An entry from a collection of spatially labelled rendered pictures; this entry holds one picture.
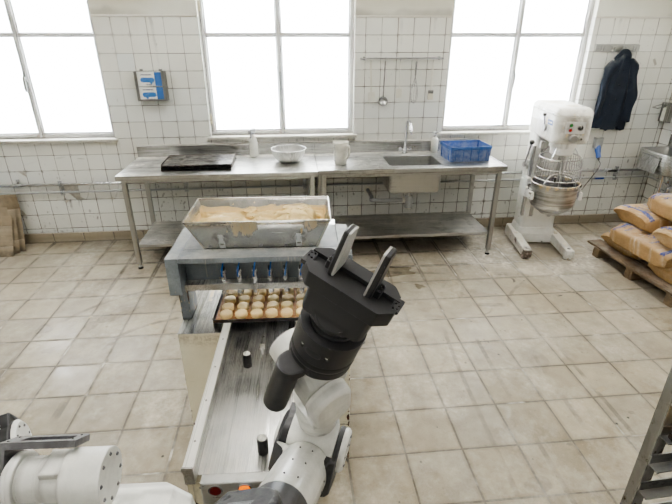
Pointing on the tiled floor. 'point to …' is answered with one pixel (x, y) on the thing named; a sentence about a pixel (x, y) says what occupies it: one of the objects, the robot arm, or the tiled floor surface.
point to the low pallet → (632, 267)
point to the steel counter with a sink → (244, 165)
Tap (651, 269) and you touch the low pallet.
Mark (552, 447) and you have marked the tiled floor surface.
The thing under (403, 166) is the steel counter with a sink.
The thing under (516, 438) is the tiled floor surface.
